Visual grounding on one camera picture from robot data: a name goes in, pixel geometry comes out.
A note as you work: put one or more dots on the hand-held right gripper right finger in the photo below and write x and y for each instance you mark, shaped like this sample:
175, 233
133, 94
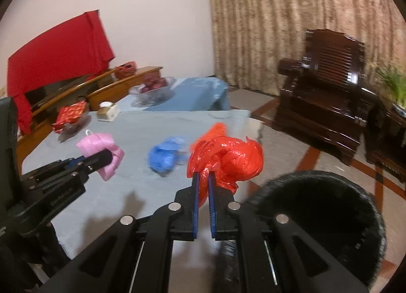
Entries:
212, 204

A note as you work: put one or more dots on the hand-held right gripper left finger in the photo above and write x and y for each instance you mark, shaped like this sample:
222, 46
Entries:
196, 198

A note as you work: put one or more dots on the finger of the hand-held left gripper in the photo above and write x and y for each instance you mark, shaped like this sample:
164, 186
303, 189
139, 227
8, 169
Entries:
98, 159
47, 171

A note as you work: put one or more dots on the pink face mask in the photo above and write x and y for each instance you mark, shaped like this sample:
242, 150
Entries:
95, 142

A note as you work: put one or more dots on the black trash bag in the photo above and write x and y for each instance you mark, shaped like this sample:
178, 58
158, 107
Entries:
320, 217

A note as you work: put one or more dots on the clear glass dish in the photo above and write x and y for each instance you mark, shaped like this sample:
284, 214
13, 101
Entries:
74, 129

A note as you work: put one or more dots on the white tissue box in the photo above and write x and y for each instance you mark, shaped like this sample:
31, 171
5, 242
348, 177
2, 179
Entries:
107, 112

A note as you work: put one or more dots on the grey-blue tablecloth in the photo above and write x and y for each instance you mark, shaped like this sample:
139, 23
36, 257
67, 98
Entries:
142, 131

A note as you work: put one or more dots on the blue plastic bag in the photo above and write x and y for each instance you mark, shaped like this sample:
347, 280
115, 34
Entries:
163, 156

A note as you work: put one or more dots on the black television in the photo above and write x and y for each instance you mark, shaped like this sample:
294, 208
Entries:
54, 93

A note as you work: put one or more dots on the glass fruit bowl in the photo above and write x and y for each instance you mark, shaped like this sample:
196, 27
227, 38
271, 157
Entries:
152, 96

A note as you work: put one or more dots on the red apple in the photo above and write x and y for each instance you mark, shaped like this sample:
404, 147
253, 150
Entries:
149, 85

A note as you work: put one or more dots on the small red plastic bag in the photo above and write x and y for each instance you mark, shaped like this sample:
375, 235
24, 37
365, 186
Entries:
126, 69

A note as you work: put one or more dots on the blue table cover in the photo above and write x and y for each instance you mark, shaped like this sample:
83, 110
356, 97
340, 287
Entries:
193, 96

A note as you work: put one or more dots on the red cloth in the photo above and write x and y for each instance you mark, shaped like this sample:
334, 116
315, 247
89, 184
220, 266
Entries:
57, 48

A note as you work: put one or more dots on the dark wooden armchair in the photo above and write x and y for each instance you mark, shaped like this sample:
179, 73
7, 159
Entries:
323, 99

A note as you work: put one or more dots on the dark wooden side table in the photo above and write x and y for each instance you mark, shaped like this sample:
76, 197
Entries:
390, 140

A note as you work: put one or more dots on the beige patterned curtain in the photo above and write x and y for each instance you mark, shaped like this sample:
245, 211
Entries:
285, 10

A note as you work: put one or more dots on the green potted plant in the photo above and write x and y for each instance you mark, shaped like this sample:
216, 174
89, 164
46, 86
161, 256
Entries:
395, 83

